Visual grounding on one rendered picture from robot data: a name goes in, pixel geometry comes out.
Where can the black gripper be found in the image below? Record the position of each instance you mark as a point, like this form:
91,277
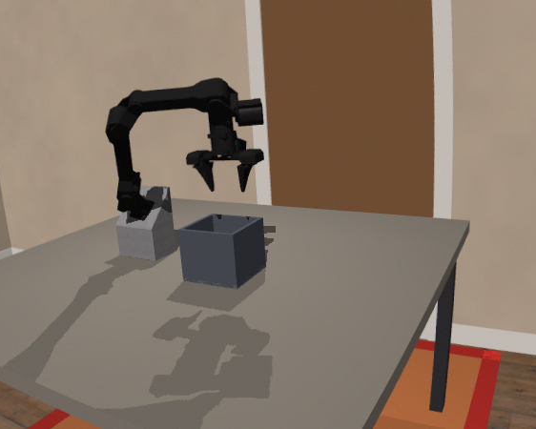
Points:
223,143

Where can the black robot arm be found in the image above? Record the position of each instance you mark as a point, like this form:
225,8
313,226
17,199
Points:
210,95

